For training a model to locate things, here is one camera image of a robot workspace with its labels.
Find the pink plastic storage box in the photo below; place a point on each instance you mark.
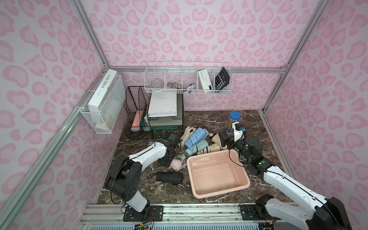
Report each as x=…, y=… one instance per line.
x=216, y=173

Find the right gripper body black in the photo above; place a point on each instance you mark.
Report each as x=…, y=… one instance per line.
x=234, y=144

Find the long white box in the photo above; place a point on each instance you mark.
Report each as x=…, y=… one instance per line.
x=102, y=91

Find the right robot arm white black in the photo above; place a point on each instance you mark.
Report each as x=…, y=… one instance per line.
x=313, y=211

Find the white paper stack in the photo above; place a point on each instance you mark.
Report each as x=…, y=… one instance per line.
x=162, y=105

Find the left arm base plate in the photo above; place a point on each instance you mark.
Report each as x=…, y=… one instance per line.
x=154, y=212

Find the white wire wall basket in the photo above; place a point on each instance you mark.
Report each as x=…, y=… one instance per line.
x=181, y=76

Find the small white box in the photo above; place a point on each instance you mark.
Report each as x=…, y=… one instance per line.
x=205, y=81

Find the cream umbrella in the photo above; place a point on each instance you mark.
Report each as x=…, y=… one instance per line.
x=187, y=133
x=220, y=140

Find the black wire file rack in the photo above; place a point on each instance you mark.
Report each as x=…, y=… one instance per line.
x=137, y=102

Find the green document tray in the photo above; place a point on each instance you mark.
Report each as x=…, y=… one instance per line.
x=160, y=124

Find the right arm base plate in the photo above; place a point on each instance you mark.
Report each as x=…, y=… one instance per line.
x=254, y=212

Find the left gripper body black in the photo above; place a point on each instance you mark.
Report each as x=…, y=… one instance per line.
x=167, y=157

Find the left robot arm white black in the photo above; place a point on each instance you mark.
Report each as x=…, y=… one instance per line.
x=123, y=179

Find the blue lid pencil jar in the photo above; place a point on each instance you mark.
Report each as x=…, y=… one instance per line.
x=233, y=117

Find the mint green folded umbrella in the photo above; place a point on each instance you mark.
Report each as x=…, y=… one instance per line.
x=198, y=147

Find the black calculator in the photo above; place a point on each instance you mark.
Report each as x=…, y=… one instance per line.
x=222, y=80

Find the aluminium front rail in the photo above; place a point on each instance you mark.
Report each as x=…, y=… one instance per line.
x=210, y=216

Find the white wire side basket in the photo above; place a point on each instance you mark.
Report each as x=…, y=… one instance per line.
x=103, y=122

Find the black umbrella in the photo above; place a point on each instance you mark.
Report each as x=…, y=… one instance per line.
x=174, y=178

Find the blue folded umbrella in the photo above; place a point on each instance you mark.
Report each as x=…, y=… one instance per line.
x=198, y=135

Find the pink umbrella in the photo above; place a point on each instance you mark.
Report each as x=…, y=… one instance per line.
x=177, y=165

